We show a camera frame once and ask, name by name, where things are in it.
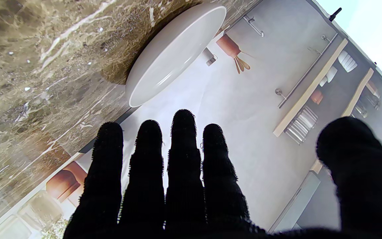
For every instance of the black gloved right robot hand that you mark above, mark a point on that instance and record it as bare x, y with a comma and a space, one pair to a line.
184, 186

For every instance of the printed kitchen backdrop banner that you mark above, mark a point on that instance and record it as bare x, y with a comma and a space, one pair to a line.
260, 109

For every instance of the white round plate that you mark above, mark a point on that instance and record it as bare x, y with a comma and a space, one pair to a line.
174, 53

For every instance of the black backdrop stand tip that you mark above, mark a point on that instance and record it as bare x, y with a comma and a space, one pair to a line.
335, 14

